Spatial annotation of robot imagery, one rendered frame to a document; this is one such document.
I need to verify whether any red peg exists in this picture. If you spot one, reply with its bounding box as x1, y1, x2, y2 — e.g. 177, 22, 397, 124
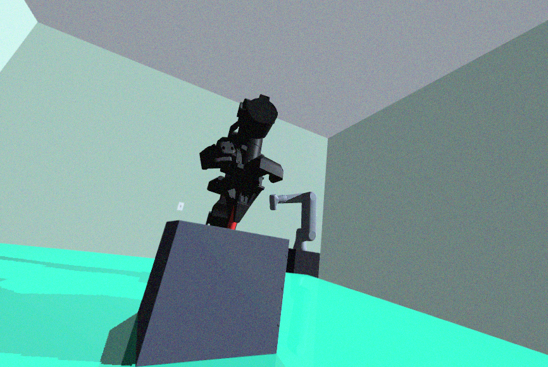
227, 207, 236, 230

